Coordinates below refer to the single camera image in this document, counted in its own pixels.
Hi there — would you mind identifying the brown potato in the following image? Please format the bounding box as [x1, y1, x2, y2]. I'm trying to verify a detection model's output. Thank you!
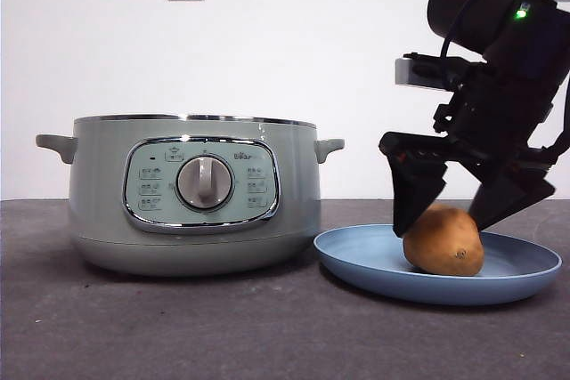
[402, 204, 485, 278]

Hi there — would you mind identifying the blue round plate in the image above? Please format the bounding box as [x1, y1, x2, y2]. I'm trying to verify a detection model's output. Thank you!
[313, 223, 563, 307]

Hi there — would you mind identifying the pale green electric steamer pot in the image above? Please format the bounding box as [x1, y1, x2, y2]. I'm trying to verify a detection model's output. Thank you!
[35, 113, 346, 278]

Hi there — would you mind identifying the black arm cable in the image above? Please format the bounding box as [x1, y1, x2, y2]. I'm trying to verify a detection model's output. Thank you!
[439, 0, 494, 61]

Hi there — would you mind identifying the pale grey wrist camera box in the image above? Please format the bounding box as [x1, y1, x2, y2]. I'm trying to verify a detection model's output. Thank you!
[394, 55, 447, 88]

